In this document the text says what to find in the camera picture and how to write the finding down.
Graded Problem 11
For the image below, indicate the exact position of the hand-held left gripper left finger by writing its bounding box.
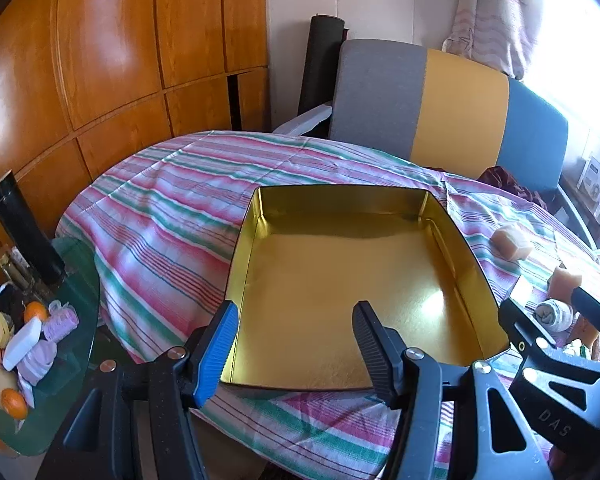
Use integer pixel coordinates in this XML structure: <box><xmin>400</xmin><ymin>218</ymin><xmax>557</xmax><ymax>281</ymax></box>
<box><xmin>35</xmin><ymin>300</ymin><xmax>239</xmax><ymax>480</ymax></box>

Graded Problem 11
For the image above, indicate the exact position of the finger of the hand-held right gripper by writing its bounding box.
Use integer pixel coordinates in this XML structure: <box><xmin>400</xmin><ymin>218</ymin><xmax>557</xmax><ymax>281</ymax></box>
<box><xmin>497</xmin><ymin>298</ymin><xmax>556</xmax><ymax>361</ymax></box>
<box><xmin>570</xmin><ymin>286</ymin><xmax>600</xmax><ymax>336</ymax></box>

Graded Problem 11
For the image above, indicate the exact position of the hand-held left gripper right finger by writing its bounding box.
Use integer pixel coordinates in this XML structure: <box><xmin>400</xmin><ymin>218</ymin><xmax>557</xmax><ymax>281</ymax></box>
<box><xmin>352</xmin><ymin>300</ymin><xmax>553</xmax><ymax>480</ymax></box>

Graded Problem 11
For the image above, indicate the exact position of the white ball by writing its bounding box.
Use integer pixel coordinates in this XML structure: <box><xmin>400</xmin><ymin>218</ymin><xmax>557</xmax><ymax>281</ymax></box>
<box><xmin>532</xmin><ymin>299</ymin><xmax>576</xmax><ymax>332</ymax></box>

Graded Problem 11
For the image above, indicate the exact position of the yellow snack packet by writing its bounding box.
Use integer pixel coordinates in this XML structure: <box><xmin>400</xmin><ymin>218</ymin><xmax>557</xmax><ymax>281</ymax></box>
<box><xmin>560</xmin><ymin>322</ymin><xmax>600</xmax><ymax>361</ymax></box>

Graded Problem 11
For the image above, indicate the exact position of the pale beige cake block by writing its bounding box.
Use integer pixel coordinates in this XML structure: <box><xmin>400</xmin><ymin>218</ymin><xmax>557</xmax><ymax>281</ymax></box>
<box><xmin>489</xmin><ymin>224</ymin><xmax>535</xmax><ymax>261</ymax></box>

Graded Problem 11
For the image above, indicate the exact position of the gold tin tray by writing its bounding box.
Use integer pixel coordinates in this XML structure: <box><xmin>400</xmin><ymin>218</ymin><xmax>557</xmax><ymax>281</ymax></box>
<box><xmin>219</xmin><ymin>185</ymin><xmax>511</xmax><ymax>392</ymax></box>

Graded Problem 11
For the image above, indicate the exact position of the white printed box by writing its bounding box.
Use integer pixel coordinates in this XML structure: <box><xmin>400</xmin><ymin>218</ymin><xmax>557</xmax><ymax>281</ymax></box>
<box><xmin>577</xmin><ymin>150</ymin><xmax>600</xmax><ymax>206</ymax></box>

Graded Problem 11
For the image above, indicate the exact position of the dark red cloth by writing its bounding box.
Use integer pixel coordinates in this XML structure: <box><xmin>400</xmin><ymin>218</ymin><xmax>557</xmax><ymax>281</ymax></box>
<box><xmin>480</xmin><ymin>166</ymin><xmax>546</xmax><ymax>206</ymax></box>

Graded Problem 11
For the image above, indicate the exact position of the striped tablecloth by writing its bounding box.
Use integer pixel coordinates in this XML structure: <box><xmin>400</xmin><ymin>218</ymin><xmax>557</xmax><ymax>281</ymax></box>
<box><xmin>55</xmin><ymin>130</ymin><xmax>600</xmax><ymax>480</ymax></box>

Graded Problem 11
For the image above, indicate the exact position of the green glass side table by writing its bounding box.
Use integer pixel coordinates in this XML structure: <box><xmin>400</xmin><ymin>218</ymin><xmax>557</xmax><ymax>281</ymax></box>
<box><xmin>0</xmin><ymin>237</ymin><xmax>101</xmax><ymax>456</ymax></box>

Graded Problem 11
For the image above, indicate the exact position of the white plastic case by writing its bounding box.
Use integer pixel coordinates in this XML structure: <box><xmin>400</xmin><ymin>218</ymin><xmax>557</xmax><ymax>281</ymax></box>
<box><xmin>2</xmin><ymin>320</ymin><xmax>43</xmax><ymax>371</ymax></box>

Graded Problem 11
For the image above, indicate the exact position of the glass bottle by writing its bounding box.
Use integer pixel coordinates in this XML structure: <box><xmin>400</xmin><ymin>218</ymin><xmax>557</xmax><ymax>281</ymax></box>
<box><xmin>0</xmin><ymin>245</ymin><xmax>36</xmax><ymax>296</ymax></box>

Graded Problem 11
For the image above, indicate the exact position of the black rectangular tube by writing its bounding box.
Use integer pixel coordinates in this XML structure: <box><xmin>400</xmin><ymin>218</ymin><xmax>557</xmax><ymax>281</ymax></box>
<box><xmin>0</xmin><ymin>170</ymin><xmax>66</xmax><ymax>283</ymax></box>

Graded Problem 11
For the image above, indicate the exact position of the grey yellow blue chair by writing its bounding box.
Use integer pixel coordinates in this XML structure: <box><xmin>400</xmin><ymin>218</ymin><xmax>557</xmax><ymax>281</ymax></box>
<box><xmin>272</xmin><ymin>39</ymin><xmax>596</xmax><ymax>251</ymax></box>

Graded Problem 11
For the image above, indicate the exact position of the black rolled mat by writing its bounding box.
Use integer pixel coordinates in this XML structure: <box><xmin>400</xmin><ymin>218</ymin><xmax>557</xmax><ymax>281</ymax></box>
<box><xmin>297</xmin><ymin>14</ymin><xmax>347</xmax><ymax>116</ymax></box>

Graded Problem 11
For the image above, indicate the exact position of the pale patterned curtain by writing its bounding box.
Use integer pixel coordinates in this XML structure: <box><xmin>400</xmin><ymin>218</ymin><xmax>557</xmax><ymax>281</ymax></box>
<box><xmin>442</xmin><ymin>0</ymin><xmax>546</xmax><ymax>78</ymax></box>

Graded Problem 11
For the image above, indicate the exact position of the wooden wardrobe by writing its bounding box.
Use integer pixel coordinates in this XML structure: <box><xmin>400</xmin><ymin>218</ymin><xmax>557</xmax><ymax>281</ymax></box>
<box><xmin>0</xmin><ymin>0</ymin><xmax>271</xmax><ymax>281</ymax></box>

